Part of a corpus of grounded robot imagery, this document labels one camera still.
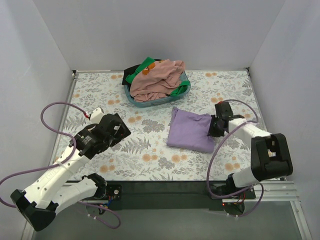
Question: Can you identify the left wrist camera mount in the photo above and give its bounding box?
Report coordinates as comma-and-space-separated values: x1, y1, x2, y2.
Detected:
84, 107, 105, 124

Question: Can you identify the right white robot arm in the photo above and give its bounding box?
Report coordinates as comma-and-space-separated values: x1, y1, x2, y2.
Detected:
206, 100, 293, 199

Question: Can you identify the aluminium frame rail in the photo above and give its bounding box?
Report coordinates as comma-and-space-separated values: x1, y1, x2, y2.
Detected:
31, 181, 301, 203

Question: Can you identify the purple t shirt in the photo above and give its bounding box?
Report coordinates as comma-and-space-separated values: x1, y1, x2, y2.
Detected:
166, 107, 215, 154

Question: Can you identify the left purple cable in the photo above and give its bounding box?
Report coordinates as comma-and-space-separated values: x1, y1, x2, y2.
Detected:
0, 101, 122, 230

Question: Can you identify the black t shirt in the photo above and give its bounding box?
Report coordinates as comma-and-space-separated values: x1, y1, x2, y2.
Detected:
122, 64, 140, 88

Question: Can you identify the green t shirt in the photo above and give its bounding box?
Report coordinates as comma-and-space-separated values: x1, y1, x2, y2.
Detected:
136, 57, 156, 76

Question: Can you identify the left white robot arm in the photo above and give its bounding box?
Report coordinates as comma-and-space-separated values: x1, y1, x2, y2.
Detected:
10, 112, 131, 232

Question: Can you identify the floral table mat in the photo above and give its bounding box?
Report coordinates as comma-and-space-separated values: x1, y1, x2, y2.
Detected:
63, 70, 265, 181

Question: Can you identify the teal plastic basket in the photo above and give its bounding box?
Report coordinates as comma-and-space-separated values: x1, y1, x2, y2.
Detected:
123, 85, 191, 108

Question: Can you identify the pink t shirt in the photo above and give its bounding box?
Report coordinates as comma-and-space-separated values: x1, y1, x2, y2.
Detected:
129, 59, 191, 102

